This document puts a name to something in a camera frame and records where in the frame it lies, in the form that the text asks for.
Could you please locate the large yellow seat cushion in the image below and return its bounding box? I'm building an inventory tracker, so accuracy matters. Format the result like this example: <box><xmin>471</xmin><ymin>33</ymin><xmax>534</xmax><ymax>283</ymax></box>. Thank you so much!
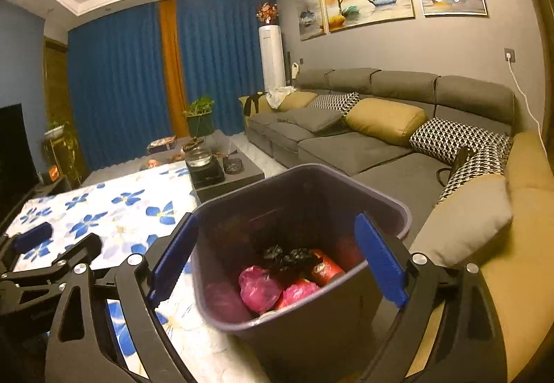
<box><xmin>406</xmin><ymin>131</ymin><xmax>554</xmax><ymax>383</ymax></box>

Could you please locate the dark coffee table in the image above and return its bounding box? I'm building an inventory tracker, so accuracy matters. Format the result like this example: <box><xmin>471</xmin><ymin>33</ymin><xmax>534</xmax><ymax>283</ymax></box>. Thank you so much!
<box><xmin>82</xmin><ymin>129</ymin><xmax>266</xmax><ymax>204</ymax></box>

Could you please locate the white cloth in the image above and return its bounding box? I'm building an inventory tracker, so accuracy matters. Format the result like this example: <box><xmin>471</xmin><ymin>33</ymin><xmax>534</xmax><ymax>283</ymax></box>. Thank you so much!
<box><xmin>266</xmin><ymin>85</ymin><xmax>298</xmax><ymax>109</ymax></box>

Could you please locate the pink plastic bag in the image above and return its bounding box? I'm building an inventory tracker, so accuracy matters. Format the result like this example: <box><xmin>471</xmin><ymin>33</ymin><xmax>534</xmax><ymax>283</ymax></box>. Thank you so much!
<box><xmin>239</xmin><ymin>265</ymin><xmax>283</xmax><ymax>315</ymax></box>
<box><xmin>282</xmin><ymin>283</ymin><xmax>322</xmax><ymax>311</ymax></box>

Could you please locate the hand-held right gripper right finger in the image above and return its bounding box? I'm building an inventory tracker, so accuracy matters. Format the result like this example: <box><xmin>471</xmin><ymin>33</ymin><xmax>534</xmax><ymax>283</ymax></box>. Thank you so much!
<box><xmin>355</xmin><ymin>212</ymin><xmax>507</xmax><ymax>383</ymax></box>

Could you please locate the potted plant dark pot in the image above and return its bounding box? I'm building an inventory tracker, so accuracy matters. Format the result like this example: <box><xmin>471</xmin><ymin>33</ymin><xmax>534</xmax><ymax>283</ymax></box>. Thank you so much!
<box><xmin>182</xmin><ymin>95</ymin><xmax>216</xmax><ymax>138</ymax></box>

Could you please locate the beige cushion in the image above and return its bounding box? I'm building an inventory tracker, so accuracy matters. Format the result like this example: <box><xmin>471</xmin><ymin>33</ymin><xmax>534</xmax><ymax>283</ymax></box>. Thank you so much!
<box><xmin>408</xmin><ymin>174</ymin><xmax>514</xmax><ymax>268</ymax></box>

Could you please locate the grey cushion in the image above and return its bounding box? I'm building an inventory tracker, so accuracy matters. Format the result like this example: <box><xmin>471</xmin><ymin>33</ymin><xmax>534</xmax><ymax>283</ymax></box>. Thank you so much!
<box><xmin>286</xmin><ymin>108</ymin><xmax>345</xmax><ymax>134</ymax></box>

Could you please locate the grey sectional sofa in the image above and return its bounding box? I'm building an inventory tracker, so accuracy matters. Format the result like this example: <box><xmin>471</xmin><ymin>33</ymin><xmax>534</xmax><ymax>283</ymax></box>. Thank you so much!
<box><xmin>240</xmin><ymin>67</ymin><xmax>516</xmax><ymax>211</ymax></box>

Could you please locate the orange curtain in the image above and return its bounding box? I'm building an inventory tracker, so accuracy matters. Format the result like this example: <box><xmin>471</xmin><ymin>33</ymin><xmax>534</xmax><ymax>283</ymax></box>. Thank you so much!
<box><xmin>158</xmin><ymin>0</ymin><xmax>192</xmax><ymax>140</ymax></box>

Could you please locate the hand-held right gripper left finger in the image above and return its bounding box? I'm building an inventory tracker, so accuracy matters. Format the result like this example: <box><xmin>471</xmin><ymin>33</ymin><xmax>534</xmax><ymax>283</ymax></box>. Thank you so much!
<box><xmin>45</xmin><ymin>212</ymin><xmax>202</xmax><ymax>383</ymax></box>

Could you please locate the small yellow cushion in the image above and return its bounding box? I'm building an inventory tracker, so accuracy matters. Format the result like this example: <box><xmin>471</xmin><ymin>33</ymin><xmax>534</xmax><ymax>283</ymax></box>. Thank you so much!
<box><xmin>277</xmin><ymin>91</ymin><xmax>318</xmax><ymax>112</ymax></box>

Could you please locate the black induction cooker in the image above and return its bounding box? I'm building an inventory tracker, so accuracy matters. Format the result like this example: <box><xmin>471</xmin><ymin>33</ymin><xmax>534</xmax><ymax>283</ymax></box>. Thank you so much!
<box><xmin>189</xmin><ymin>164</ymin><xmax>226</xmax><ymax>190</ymax></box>

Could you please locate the white standing air conditioner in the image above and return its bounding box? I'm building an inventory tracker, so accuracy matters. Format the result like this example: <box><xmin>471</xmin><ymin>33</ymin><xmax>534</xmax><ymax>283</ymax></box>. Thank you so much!
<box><xmin>259</xmin><ymin>25</ymin><xmax>289</xmax><ymax>92</ymax></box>

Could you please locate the white blue floral tablecloth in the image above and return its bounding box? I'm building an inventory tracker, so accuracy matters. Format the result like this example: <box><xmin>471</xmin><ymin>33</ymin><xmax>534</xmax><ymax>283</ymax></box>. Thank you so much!
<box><xmin>6</xmin><ymin>162</ymin><xmax>278</xmax><ymax>383</ymax></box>

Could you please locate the flat printed box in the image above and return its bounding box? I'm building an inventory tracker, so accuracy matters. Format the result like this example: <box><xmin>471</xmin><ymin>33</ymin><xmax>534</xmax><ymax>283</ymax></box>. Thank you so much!
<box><xmin>146</xmin><ymin>136</ymin><xmax>178</xmax><ymax>151</ymax></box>

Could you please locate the blue curtain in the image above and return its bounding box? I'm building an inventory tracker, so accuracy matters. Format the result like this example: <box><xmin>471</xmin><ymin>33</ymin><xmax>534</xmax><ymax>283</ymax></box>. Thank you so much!
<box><xmin>175</xmin><ymin>0</ymin><xmax>278</xmax><ymax>136</ymax></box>
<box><xmin>68</xmin><ymin>2</ymin><xmax>169</xmax><ymax>173</ymax></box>

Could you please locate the orange flower arrangement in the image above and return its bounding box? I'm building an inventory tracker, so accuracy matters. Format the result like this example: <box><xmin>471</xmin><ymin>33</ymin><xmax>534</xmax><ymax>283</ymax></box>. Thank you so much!
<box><xmin>256</xmin><ymin>2</ymin><xmax>278</xmax><ymax>26</ymax></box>

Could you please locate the small misty landscape painting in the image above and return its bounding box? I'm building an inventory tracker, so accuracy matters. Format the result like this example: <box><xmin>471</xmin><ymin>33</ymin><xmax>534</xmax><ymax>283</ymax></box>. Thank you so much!
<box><xmin>295</xmin><ymin>0</ymin><xmax>327</xmax><ymax>42</ymax></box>

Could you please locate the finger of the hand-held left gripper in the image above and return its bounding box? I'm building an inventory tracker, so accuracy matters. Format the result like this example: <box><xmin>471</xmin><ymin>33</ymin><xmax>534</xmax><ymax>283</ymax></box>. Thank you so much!
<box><xmin>0</xmin><ymin>222</ymin><xmax>53</xmax><ymax>265</ymax></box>
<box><xmin>0</xmin><ymin>233</ymin><xmax>105</xmax><ymax>287</ymax></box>

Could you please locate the black handheld device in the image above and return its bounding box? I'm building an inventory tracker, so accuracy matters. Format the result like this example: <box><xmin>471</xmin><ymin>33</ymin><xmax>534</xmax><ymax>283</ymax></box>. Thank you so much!
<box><xmin>449</xmin><ymin>147</ymin><xmax>471</xmax><ymax>177</ymax></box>

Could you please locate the glass teapot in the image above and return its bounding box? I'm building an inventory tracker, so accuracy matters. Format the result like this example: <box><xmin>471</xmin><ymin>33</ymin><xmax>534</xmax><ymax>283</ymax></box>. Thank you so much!
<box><xmin>185</xmin><ymin>148</ymin><xmax>214</xmax><ymax>170</ymax></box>

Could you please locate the houndstooth cushion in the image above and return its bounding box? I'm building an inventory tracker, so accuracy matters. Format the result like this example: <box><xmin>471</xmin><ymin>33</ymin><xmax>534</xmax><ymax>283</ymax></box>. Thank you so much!
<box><xmin>409</xmin><ymin>118</ymin><xmax>512</xmax><ymax>164</ymax></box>
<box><xmin>436</xmin><ymin>144</ymin><xmax>508</xmax><ymax>205</ymax></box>
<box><xmin>309</xmin><ymin>92</ymin><xmax>361</xmax><ymax>114</ymax></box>

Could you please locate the black plastic bag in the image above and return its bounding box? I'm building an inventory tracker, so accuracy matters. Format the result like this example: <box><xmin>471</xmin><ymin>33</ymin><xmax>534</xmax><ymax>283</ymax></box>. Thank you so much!
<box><xmin>262</xmin><ymin>245</ymin><xmax>320</xmax><ymax>276</ymax></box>

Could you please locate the grey plastic bin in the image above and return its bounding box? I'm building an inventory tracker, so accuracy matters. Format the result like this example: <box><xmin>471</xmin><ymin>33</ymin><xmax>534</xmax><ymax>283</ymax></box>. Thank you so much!
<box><xmin>190</xmin><ymin>164</ymin><xmax>412</xmax><ymax>383</ymax></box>

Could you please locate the red gold paper cup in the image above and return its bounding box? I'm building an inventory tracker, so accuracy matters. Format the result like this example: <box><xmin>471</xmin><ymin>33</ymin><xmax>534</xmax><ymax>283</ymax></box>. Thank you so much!
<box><xmin>310</xmin><ymin>250</ymin><xmax>346</xmax><ymax>287</ymax></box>

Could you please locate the white cable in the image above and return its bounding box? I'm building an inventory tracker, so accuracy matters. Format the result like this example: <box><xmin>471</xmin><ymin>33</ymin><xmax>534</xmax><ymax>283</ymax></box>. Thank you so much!
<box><xmin>508</xmin><ymin>61</ymin><xmax>545</xmax><ymax>142</ymax></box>

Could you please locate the brown wooden screen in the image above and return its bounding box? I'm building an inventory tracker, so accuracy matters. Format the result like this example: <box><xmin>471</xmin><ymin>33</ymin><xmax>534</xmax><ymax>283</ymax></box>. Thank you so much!
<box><xmin>43</xmin><ymin>39</ymin><xmax>70</xmax><ymax>125</ymax></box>

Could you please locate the black television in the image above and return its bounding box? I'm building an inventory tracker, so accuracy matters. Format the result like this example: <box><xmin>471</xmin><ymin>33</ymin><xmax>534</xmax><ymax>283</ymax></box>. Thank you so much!
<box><xmin>0</xmin><ymin>104</ymin><xmax>36</xmax><ymax>203</ymax></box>

